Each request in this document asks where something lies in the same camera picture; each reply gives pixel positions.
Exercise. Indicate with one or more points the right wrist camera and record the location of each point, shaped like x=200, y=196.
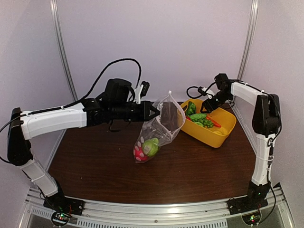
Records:
x=206, y=92

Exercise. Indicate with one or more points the clear zip top bag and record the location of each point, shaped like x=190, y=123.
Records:
x=164, y=127

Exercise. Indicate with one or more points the yellow toy lemon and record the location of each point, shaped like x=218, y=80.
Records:
x=220, y=131

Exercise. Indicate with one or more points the right metal frame post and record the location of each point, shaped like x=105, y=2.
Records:
x=252, y=23

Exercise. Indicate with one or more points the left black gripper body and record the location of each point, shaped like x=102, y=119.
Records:
x=119, y=111

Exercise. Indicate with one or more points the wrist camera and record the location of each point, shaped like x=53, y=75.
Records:
x=141, y=91
x=206, y=92

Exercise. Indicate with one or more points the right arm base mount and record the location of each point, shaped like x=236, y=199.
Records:
x=242, y=205

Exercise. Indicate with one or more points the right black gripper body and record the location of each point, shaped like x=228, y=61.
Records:
x=223, y=98

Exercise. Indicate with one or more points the orange toy carrot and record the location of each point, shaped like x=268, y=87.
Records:
x=214, y=122

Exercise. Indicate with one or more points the green toy leafy vegetable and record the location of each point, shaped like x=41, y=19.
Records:
x=191, y=109

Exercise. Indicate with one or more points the metal frame post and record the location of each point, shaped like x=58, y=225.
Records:
x=61, y=48
x=252, y=23

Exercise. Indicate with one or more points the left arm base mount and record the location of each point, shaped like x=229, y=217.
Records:
x=66, y=205

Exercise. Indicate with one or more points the left metal frame post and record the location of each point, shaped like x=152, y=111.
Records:
x=61, y=48

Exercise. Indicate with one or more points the light green toy squash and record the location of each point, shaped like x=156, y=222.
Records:
x=150, y=147

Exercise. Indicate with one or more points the yellow plastic basket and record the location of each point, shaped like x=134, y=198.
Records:
x=206, y=135

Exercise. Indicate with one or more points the red toy pepper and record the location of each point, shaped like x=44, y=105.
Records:
x=139, y=155

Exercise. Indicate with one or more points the front aluminium rail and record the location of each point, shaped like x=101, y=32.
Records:
x=99, y=214

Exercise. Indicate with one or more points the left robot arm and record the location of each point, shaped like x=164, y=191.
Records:
x=24, y=126

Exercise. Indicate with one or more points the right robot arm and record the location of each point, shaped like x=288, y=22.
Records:
x=266, y=124

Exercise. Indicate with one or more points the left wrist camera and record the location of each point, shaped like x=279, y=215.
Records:
x=141, y=91

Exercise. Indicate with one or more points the green toy grapes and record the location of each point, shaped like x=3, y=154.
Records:
x=206, y=123

